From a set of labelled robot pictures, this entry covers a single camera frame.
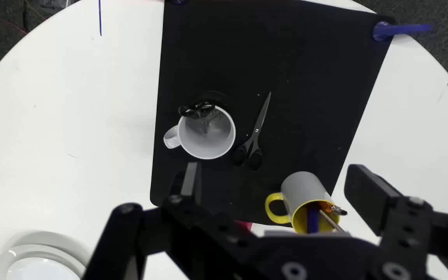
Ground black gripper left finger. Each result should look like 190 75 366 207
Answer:
167 161 203 206

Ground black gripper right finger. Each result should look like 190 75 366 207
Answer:
344 164 408 237

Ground black handled scissors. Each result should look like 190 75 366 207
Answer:
178 98 221 134
232 91 274 170

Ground black rectangular mat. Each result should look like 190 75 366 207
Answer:
150 0 394 224

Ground orange black pen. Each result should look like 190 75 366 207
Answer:
330 203 349 217

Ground black mug white inside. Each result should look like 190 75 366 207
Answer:
162 103 239 162

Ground silver pen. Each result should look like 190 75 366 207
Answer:
319 207 347 234

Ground small white plate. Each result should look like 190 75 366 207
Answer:
7 248 88 280

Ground large white plate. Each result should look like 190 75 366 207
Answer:
0 231 92 280

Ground grey mug yellow handle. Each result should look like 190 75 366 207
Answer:
263 170 343 237

